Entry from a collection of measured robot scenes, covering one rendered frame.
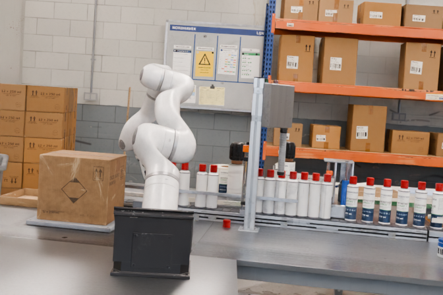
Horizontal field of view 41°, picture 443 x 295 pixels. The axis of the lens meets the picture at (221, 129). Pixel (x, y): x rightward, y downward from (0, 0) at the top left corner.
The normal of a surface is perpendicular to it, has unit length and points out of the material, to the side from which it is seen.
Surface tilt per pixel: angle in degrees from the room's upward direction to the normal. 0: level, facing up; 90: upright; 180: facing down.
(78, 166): 90
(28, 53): 90
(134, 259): 90
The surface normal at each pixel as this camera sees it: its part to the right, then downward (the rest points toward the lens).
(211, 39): -0.01, 0.05
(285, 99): 0.73, 0.08
